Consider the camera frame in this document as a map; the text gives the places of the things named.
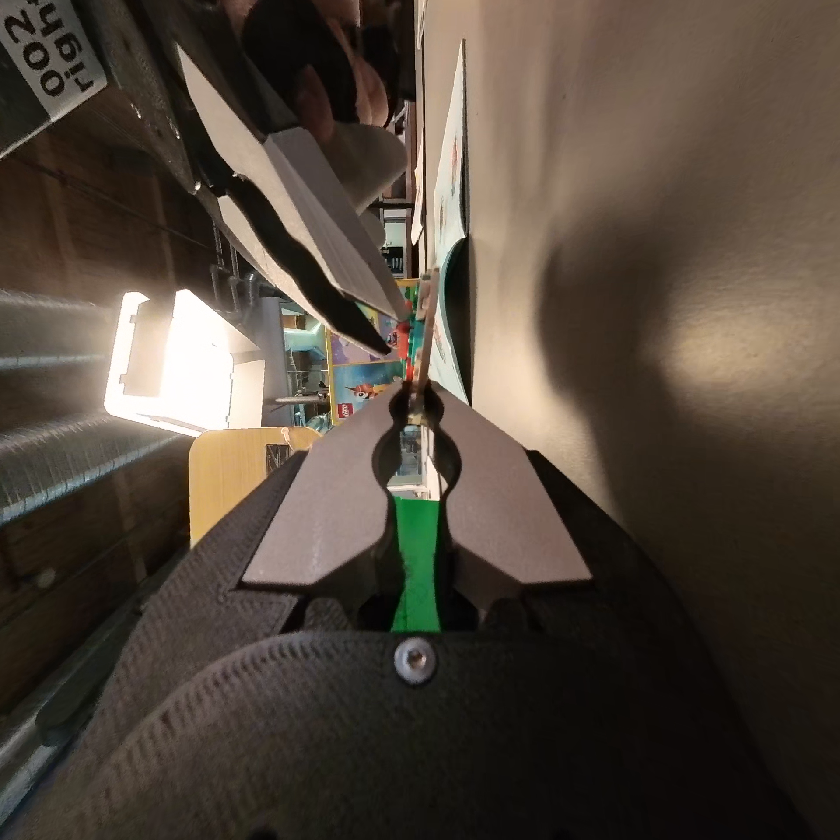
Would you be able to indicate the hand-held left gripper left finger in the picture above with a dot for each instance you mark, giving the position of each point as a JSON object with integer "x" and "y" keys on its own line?
{"x": 321, "y": 518}

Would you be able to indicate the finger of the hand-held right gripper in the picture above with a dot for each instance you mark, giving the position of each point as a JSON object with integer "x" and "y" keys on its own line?
{"x": 328, "y": 216}
{"x": 259, "y": 250}

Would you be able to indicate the open instruction booklet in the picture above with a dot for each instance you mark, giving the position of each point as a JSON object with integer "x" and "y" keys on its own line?
{"x": 453, "y": 315}

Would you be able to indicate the person's right hand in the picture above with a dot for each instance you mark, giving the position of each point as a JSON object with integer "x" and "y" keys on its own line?
{"x": 371, "y": 92}

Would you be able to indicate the green plastic bin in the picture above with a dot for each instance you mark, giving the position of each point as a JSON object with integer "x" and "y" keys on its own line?
{"x": 417, "y": 564}

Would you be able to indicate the yellow lego box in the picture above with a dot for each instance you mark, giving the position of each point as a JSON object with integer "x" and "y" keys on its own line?
{"x": 354, "y": 394}

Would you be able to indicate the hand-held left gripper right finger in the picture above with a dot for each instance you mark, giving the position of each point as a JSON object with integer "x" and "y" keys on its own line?
{"x": 518, "y": 525}

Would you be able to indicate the ceiling light panel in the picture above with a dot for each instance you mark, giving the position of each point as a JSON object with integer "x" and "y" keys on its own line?
{"x": 190, "y": 354}

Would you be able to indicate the partly built lego model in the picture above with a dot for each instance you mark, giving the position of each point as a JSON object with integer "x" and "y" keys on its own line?
{"x": 424, "y": 341}

